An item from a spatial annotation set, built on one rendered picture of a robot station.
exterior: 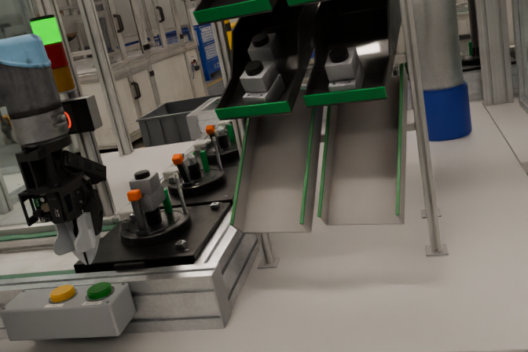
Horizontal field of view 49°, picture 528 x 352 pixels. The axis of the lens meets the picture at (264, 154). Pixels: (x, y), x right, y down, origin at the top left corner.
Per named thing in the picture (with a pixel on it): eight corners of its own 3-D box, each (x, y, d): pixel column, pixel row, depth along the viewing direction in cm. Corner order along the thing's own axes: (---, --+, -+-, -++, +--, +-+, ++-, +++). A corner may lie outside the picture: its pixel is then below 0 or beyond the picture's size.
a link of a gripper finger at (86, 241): (73, 278, 88) (56, 223, 86) (92, 260, 94) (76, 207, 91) (91, 276, 88) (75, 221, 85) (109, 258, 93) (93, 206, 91)
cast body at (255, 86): (270, 111, 93) (255, 77, 89) (247, 111, 95) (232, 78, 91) (291, 80, 98) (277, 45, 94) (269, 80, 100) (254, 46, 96)
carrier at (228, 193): (234, 207, 124) (221, 152, 121) (133, 218, 130) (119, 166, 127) (258, 170, 147) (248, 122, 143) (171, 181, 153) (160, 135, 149)
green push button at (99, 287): (107, 304, 93) (103, 293, 92) (85, 305, 94) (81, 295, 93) (118, 291, 96) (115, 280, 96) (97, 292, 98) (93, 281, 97)
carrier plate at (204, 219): (196, 265, 101) (193, 254, 100) (75, 274, 107) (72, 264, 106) (232, 210, 123) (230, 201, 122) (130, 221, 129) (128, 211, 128)
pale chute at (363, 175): (405, 224, 91) (398, 214, 88) (325, 225, 97) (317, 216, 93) (408, 75, 103) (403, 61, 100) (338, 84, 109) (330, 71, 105)
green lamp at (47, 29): (53, 42, 117) (46, 18, 115) (32, 47, 118) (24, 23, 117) (66, 39, 121) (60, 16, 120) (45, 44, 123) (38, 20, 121)
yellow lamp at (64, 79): (67, 91, 119) (60, 67, 118) (46, 94, 121) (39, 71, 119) (79, 86, 124) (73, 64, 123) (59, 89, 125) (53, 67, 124)
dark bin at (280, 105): (291, 113, 92) (276, 76, 87) (219, 121, 97) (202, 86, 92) (324, 19, 111) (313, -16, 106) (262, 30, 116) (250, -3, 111)
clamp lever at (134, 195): (145, 230, 107) (135, 192, 106) (135, 231, 108) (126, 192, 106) (152, 222, 111) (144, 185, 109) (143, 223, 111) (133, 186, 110)
